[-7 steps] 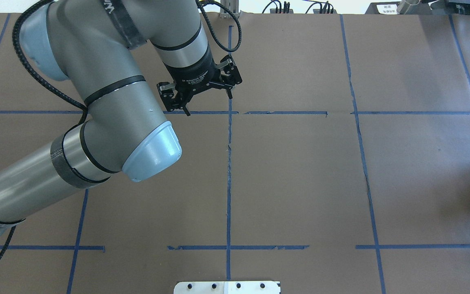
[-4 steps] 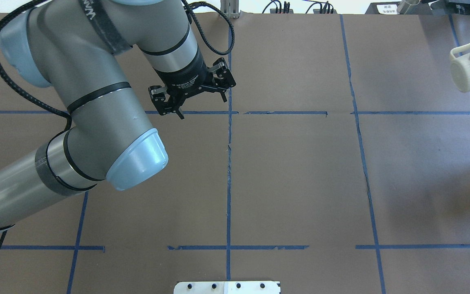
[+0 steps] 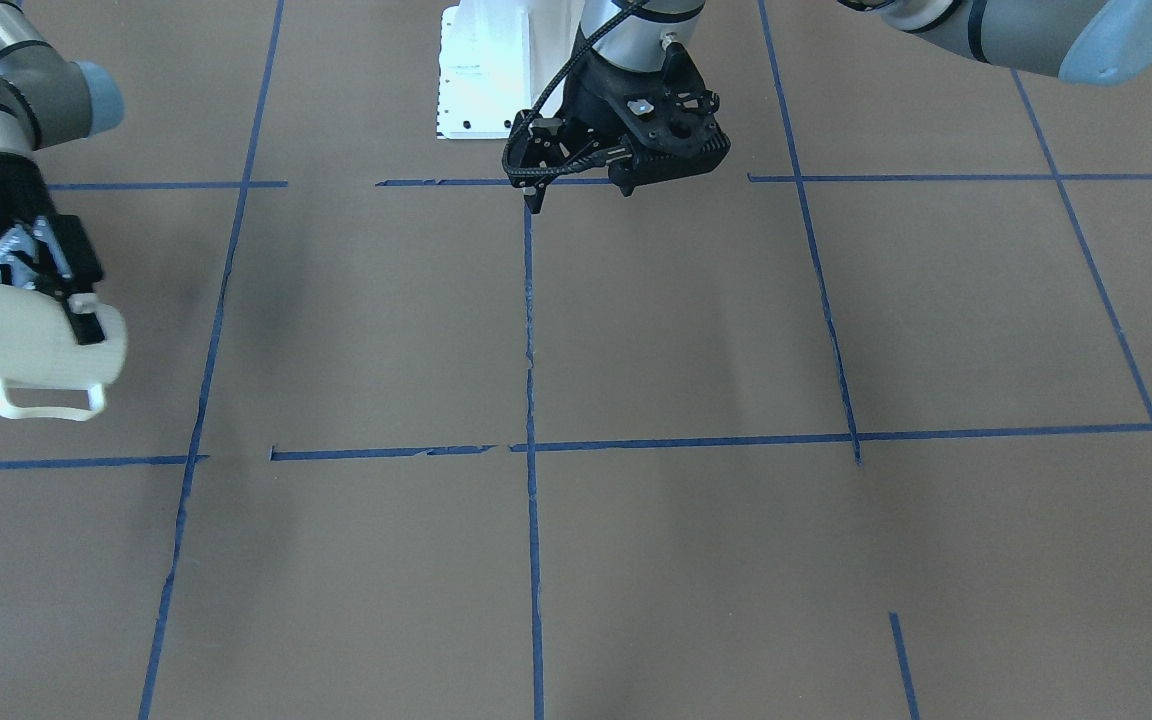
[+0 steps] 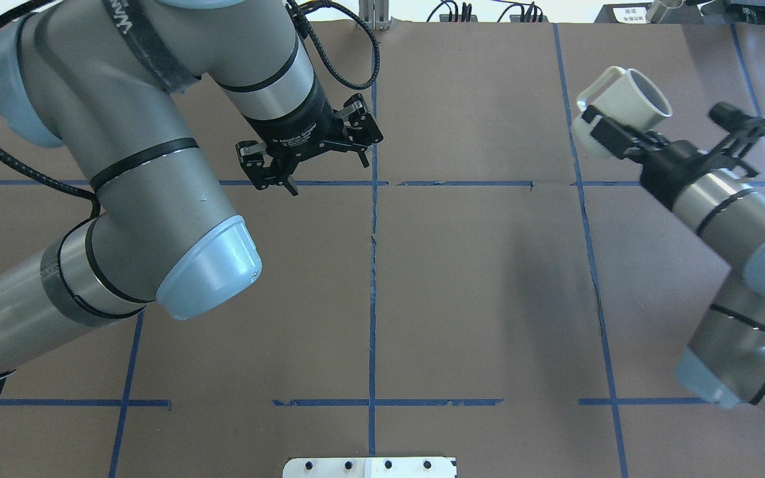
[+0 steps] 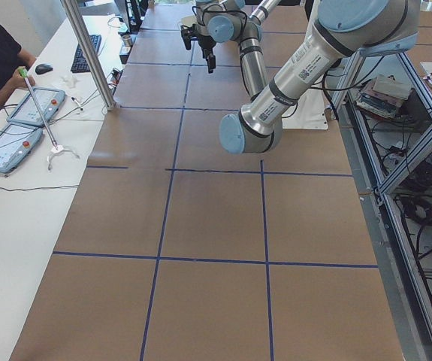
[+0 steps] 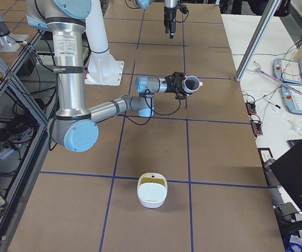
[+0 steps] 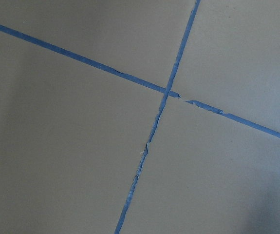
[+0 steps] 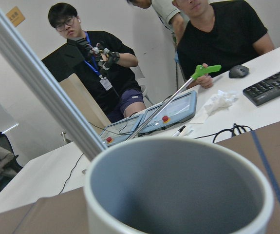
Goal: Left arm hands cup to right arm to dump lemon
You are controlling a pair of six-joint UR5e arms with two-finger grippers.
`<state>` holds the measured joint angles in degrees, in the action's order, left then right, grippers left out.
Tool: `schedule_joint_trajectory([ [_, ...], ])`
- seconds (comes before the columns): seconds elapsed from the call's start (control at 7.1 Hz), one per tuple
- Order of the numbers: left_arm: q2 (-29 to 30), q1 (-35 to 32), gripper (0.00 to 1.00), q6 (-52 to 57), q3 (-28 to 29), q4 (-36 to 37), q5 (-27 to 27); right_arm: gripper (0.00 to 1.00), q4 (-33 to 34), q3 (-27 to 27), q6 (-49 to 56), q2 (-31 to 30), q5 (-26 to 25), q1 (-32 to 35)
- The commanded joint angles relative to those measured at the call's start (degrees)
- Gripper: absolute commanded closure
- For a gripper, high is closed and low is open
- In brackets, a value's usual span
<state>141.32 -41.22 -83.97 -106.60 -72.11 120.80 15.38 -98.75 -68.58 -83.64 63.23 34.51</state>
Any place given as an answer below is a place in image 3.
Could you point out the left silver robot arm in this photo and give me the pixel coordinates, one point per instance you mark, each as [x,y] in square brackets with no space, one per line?
[1102,43]

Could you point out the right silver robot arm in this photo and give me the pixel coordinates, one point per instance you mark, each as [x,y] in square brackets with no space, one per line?
[46,100]

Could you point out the white ribbed mug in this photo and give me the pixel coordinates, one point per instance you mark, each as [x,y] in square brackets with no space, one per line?
[38,350]

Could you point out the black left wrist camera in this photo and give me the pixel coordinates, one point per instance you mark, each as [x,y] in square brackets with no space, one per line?
[669,120]

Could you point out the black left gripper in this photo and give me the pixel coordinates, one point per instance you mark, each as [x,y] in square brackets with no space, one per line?
[597,101]

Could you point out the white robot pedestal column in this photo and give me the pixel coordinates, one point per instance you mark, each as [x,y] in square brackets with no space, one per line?
[495,58]

